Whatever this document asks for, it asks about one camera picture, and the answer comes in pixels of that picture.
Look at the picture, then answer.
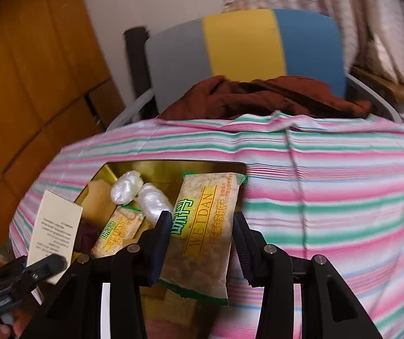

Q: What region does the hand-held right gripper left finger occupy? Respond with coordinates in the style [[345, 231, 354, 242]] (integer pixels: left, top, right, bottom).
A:
[[20, 211, 173, 339]]

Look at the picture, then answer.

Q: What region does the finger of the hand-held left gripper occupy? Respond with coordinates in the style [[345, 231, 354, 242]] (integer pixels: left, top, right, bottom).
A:
[[23, 254, 67, 285]]

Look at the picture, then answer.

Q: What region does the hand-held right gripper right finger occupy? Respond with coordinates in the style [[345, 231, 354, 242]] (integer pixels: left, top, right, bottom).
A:
[[233, 212, 383, 339]]

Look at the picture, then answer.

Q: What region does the beige cardboard box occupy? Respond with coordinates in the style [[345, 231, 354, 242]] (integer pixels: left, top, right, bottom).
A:
[[26, 190, 83, 285]]

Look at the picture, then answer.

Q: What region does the yellow green cracker packet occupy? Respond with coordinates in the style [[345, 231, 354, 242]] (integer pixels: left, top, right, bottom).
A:
[[90, 205, 145, 260], [157, 171, 248, 307]]

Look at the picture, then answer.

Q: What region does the gold tin box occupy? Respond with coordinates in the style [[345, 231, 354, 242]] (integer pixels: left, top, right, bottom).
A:
[[74, 160, 248, 339]]

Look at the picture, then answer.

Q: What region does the small brown sponge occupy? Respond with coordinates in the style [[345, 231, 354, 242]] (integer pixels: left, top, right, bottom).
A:
[[87, 180, 118, 220]]

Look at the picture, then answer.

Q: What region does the person's left hand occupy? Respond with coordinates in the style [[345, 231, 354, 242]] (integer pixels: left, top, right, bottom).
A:
[[0, 307, 29, 339]]

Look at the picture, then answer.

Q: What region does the striped tablecloth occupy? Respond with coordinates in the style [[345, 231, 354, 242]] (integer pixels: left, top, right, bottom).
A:
[[9, 111, 404, 339]]

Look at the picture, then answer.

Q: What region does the brown jacket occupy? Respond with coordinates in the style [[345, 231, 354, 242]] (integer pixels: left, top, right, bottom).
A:
[[159, 76, 372, 121]]

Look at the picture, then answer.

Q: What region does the wooden cabinet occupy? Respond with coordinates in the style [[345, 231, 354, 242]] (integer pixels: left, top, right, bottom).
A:
[[0, 0, 126, 251]]

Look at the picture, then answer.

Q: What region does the black rolled mat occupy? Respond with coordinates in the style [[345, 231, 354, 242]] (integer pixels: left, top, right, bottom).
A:
[[124, 26, 153, 121]]

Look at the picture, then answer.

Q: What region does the grey yellow blue chair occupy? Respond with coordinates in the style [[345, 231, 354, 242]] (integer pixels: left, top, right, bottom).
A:
[[105, 9, 404, 135]]

